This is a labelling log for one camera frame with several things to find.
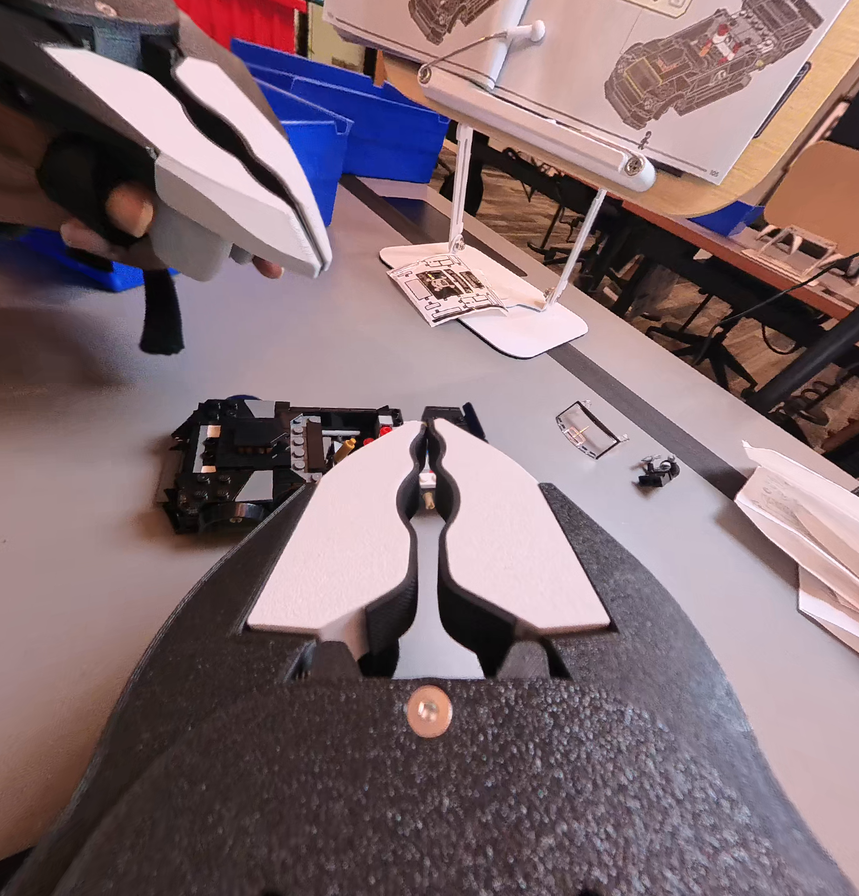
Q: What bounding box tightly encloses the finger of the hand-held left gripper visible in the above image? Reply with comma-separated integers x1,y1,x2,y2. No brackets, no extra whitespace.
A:
41,45,325,280
171,54,334,271

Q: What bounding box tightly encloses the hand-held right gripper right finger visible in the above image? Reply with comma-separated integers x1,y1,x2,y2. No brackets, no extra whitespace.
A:
424,416,615,659

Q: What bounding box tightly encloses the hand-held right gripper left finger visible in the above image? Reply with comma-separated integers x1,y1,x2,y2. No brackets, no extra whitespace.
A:
245,418,430,659

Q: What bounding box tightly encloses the lego car model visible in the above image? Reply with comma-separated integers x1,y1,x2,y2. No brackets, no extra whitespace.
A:
157,398,489,539

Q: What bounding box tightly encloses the blue plastic bin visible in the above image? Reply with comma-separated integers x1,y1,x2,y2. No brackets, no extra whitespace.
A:
17,77,355,295
231,38,453,187

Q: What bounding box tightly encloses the lego instruction booklet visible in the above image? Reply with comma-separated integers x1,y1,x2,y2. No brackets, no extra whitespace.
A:
324,0,853,184

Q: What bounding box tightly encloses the clear lego windshield piece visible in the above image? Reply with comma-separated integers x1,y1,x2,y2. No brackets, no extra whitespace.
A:
555,401,625,460

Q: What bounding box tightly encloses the small black lego assembly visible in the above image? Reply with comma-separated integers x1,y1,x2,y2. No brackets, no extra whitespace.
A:
633,454,683,490

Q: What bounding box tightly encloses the lego sticker sheet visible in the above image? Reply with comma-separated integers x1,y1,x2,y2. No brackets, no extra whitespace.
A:
388,254,517,329

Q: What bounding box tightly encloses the person's left hand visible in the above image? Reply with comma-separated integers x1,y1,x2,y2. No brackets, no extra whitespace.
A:
0,91,286,281

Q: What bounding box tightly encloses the red plastic bin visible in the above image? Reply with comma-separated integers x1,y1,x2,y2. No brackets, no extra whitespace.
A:
175,0,307,54

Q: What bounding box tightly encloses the white stand rod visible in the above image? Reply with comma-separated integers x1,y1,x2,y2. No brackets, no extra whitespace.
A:
448,133,478,254
542,187,610,312

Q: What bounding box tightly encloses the crumpled white paper bag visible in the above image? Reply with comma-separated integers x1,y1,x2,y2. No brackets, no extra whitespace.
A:
734,443,859,667

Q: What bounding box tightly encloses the black metal pole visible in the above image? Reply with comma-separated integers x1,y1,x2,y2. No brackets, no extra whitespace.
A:
745,287,859,417

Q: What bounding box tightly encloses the long wooden table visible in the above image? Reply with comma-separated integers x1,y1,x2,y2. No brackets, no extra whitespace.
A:
619,203,859,359

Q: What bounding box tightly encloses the small blue storage bin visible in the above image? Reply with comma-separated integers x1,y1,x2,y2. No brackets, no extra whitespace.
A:
689,201,764,238

